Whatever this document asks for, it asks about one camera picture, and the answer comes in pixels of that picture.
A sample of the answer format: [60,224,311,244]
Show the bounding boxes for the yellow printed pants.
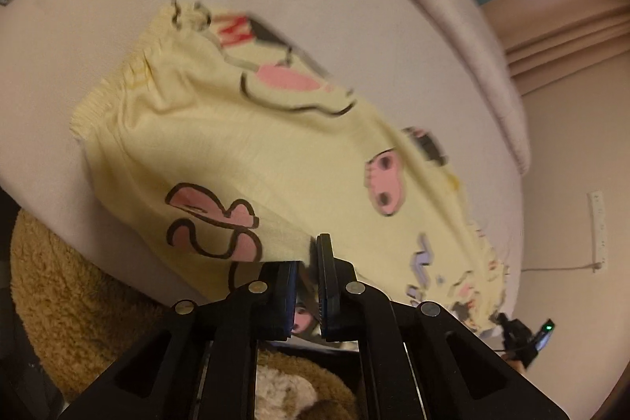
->
[69,0,513,352]

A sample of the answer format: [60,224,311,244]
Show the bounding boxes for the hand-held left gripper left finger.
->
[59,260,301,420]

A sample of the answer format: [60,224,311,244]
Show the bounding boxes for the white power strip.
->
[587,191,607,273]

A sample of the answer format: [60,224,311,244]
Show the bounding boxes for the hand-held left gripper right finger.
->
[314,233,570,420]

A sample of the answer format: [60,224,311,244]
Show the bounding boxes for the bed with pink sheet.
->
[0,0,531,344]

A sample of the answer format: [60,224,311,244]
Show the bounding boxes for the grey power cable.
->
[521,263,599,274]

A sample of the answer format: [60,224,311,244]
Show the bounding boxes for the brown fuzzy rug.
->
[10,208,362,420]

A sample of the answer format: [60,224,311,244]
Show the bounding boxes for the pink comforter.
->
[305,0,533,177]

